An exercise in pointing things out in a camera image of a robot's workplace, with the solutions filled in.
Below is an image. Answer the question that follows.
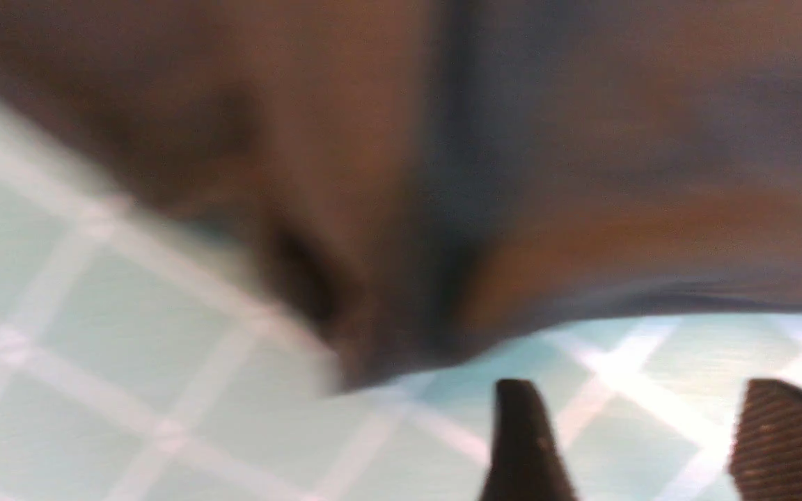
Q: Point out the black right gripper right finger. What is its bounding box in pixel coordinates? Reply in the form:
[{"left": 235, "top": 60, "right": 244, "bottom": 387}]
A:
[{"left": 728, "top": 379, "right": 802, "bottom": 500}]

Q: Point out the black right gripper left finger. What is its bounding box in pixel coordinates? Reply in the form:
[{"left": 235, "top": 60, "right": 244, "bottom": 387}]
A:
[{"left": 480, "top": 379, "right": 577, "bottom": 500}]

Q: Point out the dark gray long-sleeve top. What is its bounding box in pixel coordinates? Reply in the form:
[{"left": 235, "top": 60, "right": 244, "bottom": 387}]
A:
[{"left": 0, "top": 1, "right": 802, "bottom": 389}]

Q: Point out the mint grid tablecloth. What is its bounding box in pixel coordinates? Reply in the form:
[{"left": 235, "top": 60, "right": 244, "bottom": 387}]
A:
[{"left": 0, "top": 107, "right": 802, "bottom": 500}]

